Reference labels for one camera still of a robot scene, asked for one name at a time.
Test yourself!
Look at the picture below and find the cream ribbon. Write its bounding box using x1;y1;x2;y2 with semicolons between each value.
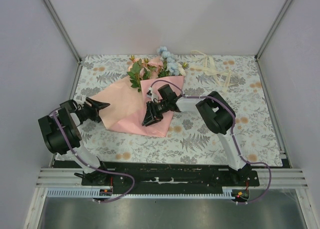
189;50;233;91

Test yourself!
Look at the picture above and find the white slotted cable duct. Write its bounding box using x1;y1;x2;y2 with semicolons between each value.
46;187;238;200

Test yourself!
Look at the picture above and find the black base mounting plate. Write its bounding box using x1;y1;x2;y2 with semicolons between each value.
81;162;260;194

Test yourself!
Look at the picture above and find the green leafy rose stem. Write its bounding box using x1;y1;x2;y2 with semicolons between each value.
158;62;188;78

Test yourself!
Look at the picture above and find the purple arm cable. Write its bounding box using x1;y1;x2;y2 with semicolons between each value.
49;107;136;204
149;79;273;206

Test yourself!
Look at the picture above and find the blue fake hydrangea stem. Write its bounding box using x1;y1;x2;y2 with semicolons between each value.
157;46;182;78

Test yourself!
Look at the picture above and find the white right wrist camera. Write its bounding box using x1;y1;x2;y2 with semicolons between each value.
146;87;159;101

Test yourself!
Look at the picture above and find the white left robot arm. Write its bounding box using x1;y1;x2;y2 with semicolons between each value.
38;97;111;186

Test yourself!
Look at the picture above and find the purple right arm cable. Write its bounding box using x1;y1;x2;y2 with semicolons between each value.
149;79;273;206

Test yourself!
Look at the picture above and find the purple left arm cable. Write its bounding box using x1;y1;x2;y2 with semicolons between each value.
49;107;136;204

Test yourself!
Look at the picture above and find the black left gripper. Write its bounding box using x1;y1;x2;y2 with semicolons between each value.
77;97;110;124

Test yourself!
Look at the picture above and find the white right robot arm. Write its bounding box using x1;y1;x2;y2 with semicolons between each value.
142;84;252;186

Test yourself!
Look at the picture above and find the pink fake rose stem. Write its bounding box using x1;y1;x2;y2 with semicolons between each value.
146;56;164;79

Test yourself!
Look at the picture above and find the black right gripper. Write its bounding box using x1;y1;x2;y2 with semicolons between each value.
142;100;170;128

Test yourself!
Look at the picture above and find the pink wrapping paper sheet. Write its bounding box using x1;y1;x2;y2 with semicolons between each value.
92;72;174;138

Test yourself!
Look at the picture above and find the orange fake rose stem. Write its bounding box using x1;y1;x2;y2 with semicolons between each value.
127;55;149;93

